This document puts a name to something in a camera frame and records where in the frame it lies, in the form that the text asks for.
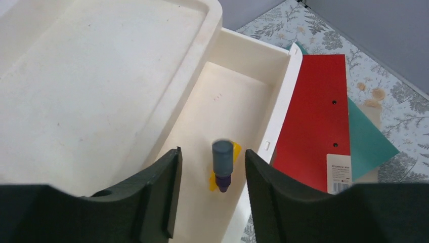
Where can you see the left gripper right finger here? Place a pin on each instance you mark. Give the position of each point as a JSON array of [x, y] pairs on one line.
[[285, 210]]

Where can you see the teal folder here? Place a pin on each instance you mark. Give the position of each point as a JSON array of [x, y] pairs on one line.
[[339, 167]]

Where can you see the white three-drawer cabinet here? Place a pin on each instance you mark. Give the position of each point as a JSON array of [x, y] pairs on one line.
[[90, 89]]

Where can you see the beige notebook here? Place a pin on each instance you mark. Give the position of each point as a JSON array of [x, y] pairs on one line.
[[370, 114]]

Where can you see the red ring binder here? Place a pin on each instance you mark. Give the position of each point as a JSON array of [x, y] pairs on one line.
[[317, 121]]

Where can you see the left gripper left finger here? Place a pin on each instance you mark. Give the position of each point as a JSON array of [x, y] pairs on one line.
[[141, 208]]

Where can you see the floral table mat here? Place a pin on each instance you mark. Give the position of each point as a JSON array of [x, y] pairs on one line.
[[404, 111]]

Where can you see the white top drawer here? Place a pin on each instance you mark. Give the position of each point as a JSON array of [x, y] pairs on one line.
[[242, 94]]

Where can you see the dark blue marker cap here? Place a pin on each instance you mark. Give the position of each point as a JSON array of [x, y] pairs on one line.
[[222, 164]]

